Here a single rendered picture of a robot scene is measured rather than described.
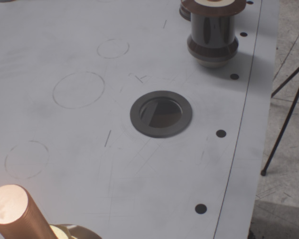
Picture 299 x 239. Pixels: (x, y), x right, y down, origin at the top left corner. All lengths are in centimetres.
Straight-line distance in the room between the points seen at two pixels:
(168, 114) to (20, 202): 72
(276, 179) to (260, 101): 160
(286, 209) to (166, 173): 162
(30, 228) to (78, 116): 33
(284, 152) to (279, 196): 30
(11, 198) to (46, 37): 52
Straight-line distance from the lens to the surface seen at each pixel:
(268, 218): 201
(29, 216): 23
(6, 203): 23
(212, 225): 43
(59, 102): 58
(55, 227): 29
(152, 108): 75
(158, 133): 50
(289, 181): 215
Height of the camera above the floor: 175
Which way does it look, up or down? 48 degrees down
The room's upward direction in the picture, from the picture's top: 7 degrees counter-clockwise
